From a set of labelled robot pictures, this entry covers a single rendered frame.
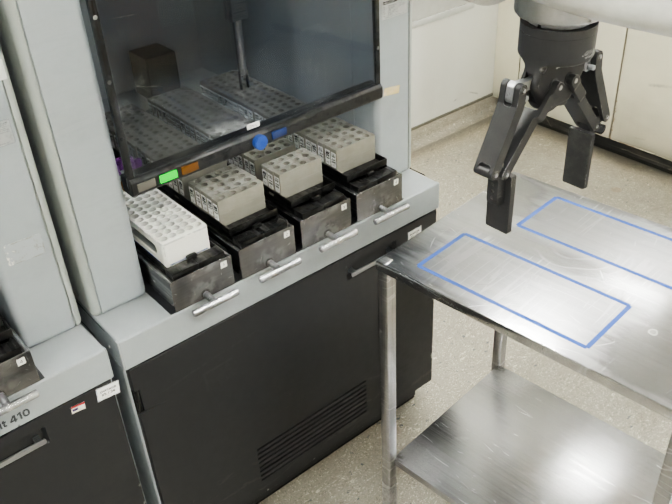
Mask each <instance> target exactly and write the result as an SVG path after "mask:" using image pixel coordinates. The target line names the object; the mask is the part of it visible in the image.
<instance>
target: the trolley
mask: <svg viewBox="0 0 672 504"><path fill-rule="evenodd" d="M512 174H515V175H516V185H515V196H514V206H513V217H512V227H511V232H509V233H508V234H504V233H502V232H500V231H498V230H496V229H494V228H492V227H490V226H488V225H486V210H487V198H486V197H487V189H486V190H484V191H483V192H481V193H480V194H478V195H477V196H475V197H473V198H472V199H470V200H469V201H467V202H466V203H464V204H463V205H461V206H460V207H458V208H457V209H455V210H454V211H452V212H451V213H449V214H447V215H446V216H444V217H443V218H441V219H440V220H438V221H437V222H435V223H434V224H432V225H431V226H429V227H428V228H426V229H425V230H423V231H421V232H420V233H418V234H417V235H415V236H414V237H412V238H411V239H409V240H408V241H406V242H405V243H403V244H402V245H400V246H398V247H397V248H395V249H394V250H392V251H391V252H389V253H388V254H386V255H385V256H383V257H382V258H380V259H379V260H377V261H376V269H377V270H378V298H379V347H380V396H381V445H382V493H383V504H398V503H397V467H399V468H400V469H401V470H403V471H404V472H406V473H407V474H409V475H410V476H411V477H413V478H414V479H416V480H417V481H419V482H420V483H421V484H423V485H424V486H426V487H427V488H429V489H430V490H431V491H433V492H434V493H436V494H437V495H439V496H440V497H442V498H443V499H444V500H446V501H447V502H449V503H450V504H669V503H670V501H671V498H672V433H671V436H670V440H669V443H668V447H667V451H666V454H663V453H661V452H660V451H658V450H656V449H654V448H652V447H650V446H648V445H647V444H645V443H643V442H641V441H639V440H637V439H635V438H634V437H632V436H630V435H628V434H626V433H624V432H623V431H621V430H619V429H617V428H615V427H613V426H611V425H610V424H608V423H606V422H604V421H602V420H600V419H599V418H597V417H595V416H593V415H591V414H589V413H587V412H586V411H584V410H582V409H580V408H578V407H576V406H575V405H573V404H571V403H569V402H567V401H565V400H563V399H562V398H560V397H558V396H556V395H554V394H552V393H551V392H549V391H547V390H545V389H543V388H541V387H539V386H538V385H536V384H534V383H532V382H530V381H528V380H526V379H525V378H523V377H521V376H519V375H517V374H515V373H514V372H512V371H510V370H508V369H506V368H504V364H505V354H506V344H507V337H509V338H511V339H513V340H515V341H517V342H519V343H521V344H523V345H525V346H527V347H529V348H531V349H533V350H535V351H537V352H538V353H540V354H542V355H544V356H546V357H548V358H550V359H552V360H554V361H556V362H558V363H560V364H562V365H564V366H566V367H568V368H570V369H572V370H574V371H576V372H578V373H579V374H581V375H583V376H585V377H587V378H589V379H591V380H593V381H595V382H597V383H599V384H601V385H603V386H605V387H607V388H609V389H611V390H613V391H615V392H617V393H619V394H621V395H622V396H624V397H626V398H628V399H630V400H632V401H634V402H636V403H638V404H640V405H642V406H644V407H646V408H648V409H650V410H652V411H654V412H656V413H658V414H660V415H662V416H663V417H665V418H667V419H669V420H671V421H672V228H670V227H667V226H664V225H662V224H659V223H656V222H653V221H651V220H648V219H645V218H642V217H640V216H637V215H634V214H631V213H628V212H626V211H623V210H620V209H617V208H615V207H612V206H609V205H606V204H604V203H601V202H598V201H595V200H592V199H590V198H587V197H584V196H581V195H579V194H576V193H573V192H570V191H568V190H565V189H562V188H559V187H556V186H554V185H551V184H548V183H545V182H543V181H540V180H537V179H534V178H532V177H529V176H526V175H523V174H520V173H518V172H515V171H513V172H512ZM396 280H398V281H400V282H402V283H404V284H406V285H408V286H410V287H412V288H413V289H415V290H417V291H419V292H421V293H423V294H425V295H427V296H429V297H431V298H433V299H435V300H437V301H439V302H441V303H443V304H445V305H447V306H449V307H451V308H453V309H454V310H456V311H458V312H460V313H462V314H464V315H466V316H468V317H470V318H472V319H474V320H476V321H478V322H480V323H482V324H484V325H486V326H488V327H490V328H492V329H494V330H495V331H494V342H493V354H492V365H491V372H490V373H489V374H488V375H486V376H485V377H484V378H483V379H482V380H481V381H480V382H478V383H477V384H476V385H475V386H474V387H473V388H472V389H471V390H469V391H468V392H467V393H466V394H465V395H464V396H463V397H461V398H460V399H459V400H458V401H457V402H456V403H455V404H454V405H452V406H451V407H450V408H449V409H448V410H447V411H446V412H444V413H443V414H442V415H441V416H440V417H439V418H438V419H437V420H435V421H434V422H433V423H432V424H431V425H430V426H429V427H427V428H426V429H425V430H424V431H423V432H422V433H421V434H420V435H418V436H417V437H416V438H415V439H414V440H413V441H412V442H410V443H409V444H408V445H407V446H406V447H405V448H404V449H403V450H401V451H400V452H399V453H398V454H397V455H396Z"/></svg>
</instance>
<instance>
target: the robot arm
mask: <svg viewBox="0 0 672 504"><path fill-rule="evenodd" d="M514 11H515V13H516V14H517V15H518V17H520V24H519V36H518V47H517V50H518V54H519V55H520V57H521V58H522V60H523V61H524V64H525V68H524V71H523V74H522V77H521V79H519V80H515V81H514V80H511V79H508V78H504V79H503V80H502V82H501V85H500V91H499V98H498V103H497V105H496V108H495V111H494V114H493V116H492V119H491V122H490V124H489V127H488V130H487V133H486V135H485V138H484V141H483V143H482V146H481V149H480V151H479V154H478V157H477V160H476V162H475V165H474V168H473V171H474V172H475V173H477V174H479V175H481V176H483V177H485V178H488V183H487V197H486V198H487V210H486V225H488V226H490V227H492V228H494V229H496V230H498V231H500V232H502V233H504V234H508V233H509V232H511V227H512V217H513V206H514V196H515V185H516V175H515V174H512V173H511V172H512V170H513V168H514V166H515V164H516V163H517V161H518V159H519V157H520V155H521V153H522V151H523V150H524V148H525V146H526V144H527V142H528V140H529V138H530V137H531V135H532V133H533V131H534V129H535V127H536V125H537V124H538V123H539V122H542V121H543V120H544V119H545V118H546V115H547V114H548V112H550V111H552V110H553V109H554V108H556V107H557V106H562V105H564V106H565V108H566V109H567V111H568V113H569V114H570V116H571V118H572V119H573V121H574V123H575V124H576V126H578V127H576V126H574V125H573V126H571V127H569V133H568V141H567V148H566V156H565V163H564V172H563V179H562V181H563V182H566V183H568V184H571V185H573V186H575V187H578V188H580V189H585V188H587V185H588V179H589V172H590V166H591V159H592V153H593V146H594V140H595V133H597V134H603V133H604V131H605V129H606V125H604V124H601V122H602V121H603V122H607V121H608V119H609V117H610V111H609V105H608V100H607V94H606V89H605V83H604V78H603V72H602V61H603V51H601V50H598V49H595V48H596V41H597V34H598V27H599V21H600V22H604V23H608V24H613V25H617V26H621V27H626V28H630V29H635V30H639V31H644V32H648V33H653V34H658V35H662V36H667V37H671V38H672V0H514ZM527 101H528V102H529V104H530V105H531V106H532V107H533V108H536V109H537V110H534V109H531V108H528V107H526V106H525V104H526V102H527ZM596 107H597V108H596ZM503 163H504V166H503V167H502V165H503Z"/></svg>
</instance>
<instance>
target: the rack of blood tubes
mask: <svg viewBox="0 0 672 504"><path fill-rule="evenodd" d="M123 194H124V199H125V203H126V207H127V212H128V216H129V220H130V225H131V229H132V233H133V238H134V240H135V241H137V242H138V243H139V244H140V245H141V246H142V247H144V248H145V249H146V250H147V251H148V252H150V253H151V254H152V255H153V256H154V257H156V258H157V259H158V260H159V261H160V262H162V263H163V264H164V266H166V267H167V268H168V267H170V265H171V264H173V263H175V262H178V261H180V260H182V259H184V258H186V255H188V254H190V253H192V252H196V253H197V252H199V251H201V250H204V249H206V248H208V249H209V248H210V243H209V236H208V230H207V225H206V224H205V223H204V222H202V221H201V220H200V219H198V218H197V217H196V216H194V215H193V214H191V213H190V212H189V211H187V210H186V209H184V208H183V207H182V206H180V205H179V204H178V203H176V202H175V201H173V200H172V199H171V198H169V197H168V196H166V195H165V194H164V193H162V192H161V191H160V190H158V189H157V188H156V189H153V190H151V191H148V192H146V193H143V194H141V195H138V196H136V197H132V196H130V195H129V194H128V193H126V192H123ZM206 250H207V249H206ZM204 251H205V250H204ZM201 252H203V251H201ZM199 253H200V252H199ZM197 254H198V253H197ZM184 260H185V259H184ZM182 261H183V260H182ZM180 262H181V261H180ZM178 263H179V262H178ZM175 264H177V263H175ZM173 265H174V264H173ZM171 266H172V265H171Z"/></svg>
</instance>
